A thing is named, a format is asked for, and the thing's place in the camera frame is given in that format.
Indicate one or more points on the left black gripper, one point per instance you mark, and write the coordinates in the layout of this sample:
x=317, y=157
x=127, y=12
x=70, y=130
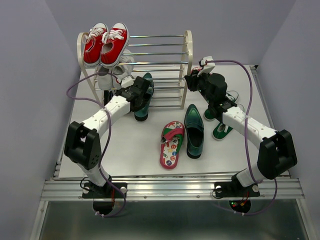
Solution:
x=135, y=109

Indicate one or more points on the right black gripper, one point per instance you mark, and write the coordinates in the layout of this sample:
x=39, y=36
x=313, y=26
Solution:
x=191, y=79

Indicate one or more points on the green loafer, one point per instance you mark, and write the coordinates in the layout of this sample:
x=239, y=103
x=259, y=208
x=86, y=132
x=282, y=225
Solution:
x=194, y=127
x=142, y=114

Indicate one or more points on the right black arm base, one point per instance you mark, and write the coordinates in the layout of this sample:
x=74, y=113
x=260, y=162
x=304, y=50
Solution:
x=234, y=189

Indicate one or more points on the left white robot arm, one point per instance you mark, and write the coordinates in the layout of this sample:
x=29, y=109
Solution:
x=83, y=139

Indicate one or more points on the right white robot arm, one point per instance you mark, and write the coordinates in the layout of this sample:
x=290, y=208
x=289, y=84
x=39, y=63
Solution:
x=276, y=150

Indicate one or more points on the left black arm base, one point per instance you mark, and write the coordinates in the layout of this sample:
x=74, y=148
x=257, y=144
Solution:
x=92, y=191

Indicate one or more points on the cream shoe shelf with rods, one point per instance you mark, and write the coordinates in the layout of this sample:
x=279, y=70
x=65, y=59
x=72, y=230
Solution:
x=168, y=58

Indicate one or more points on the pink sandal back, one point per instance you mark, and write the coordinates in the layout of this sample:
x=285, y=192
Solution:
x=196, y=70

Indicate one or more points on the pink sandal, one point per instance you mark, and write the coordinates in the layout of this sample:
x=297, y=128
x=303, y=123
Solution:
x=196, y=70
x=172, y=138

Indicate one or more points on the green sneaker upper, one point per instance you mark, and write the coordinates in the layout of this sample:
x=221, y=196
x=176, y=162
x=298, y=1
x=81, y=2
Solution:
x=231, y=95

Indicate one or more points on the green sneaker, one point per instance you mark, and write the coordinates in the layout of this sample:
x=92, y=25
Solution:
x=231, y=95
x=221, y=131

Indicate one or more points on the right white sneaker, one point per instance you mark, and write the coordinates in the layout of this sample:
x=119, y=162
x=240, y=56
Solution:
x=124, y=67

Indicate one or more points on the white sneaker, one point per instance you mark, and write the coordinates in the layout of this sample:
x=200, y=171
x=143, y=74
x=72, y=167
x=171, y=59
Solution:
x=105, y=80
x=124, y=67

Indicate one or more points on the left black canvas sneaker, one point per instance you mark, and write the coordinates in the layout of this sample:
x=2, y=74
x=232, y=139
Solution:
x=107, y=96

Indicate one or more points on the left white sneaker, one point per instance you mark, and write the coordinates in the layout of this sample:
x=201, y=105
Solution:
x=105, y=80

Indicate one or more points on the green loafer on table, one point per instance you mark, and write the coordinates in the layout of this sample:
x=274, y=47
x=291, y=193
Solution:
x=194, y=127

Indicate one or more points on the green sneaker lower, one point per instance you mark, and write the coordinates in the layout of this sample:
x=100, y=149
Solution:
x=221, y=131

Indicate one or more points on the pink sandal front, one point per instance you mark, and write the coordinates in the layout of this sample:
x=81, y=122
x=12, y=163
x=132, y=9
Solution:
x=172, y=138

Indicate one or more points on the right red canvas sneaker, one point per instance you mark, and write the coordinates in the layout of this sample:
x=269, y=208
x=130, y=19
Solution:
x=114, y=42

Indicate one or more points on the red canvas sneaker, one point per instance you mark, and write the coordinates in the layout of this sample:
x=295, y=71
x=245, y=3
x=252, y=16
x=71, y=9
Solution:
x=114, y=42
x=93, y=44

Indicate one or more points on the left red canvas sneaker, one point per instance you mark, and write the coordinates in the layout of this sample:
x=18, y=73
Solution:
x=93, y=44

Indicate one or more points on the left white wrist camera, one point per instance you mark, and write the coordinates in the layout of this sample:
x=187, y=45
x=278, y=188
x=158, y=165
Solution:
x=124, y=82

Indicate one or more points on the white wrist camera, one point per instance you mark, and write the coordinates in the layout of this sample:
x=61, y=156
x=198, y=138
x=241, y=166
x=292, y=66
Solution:
x=124, y=82
x=206, y=65

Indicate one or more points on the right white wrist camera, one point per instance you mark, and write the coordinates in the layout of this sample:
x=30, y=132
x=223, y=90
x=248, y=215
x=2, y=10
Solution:
x=206, y=65

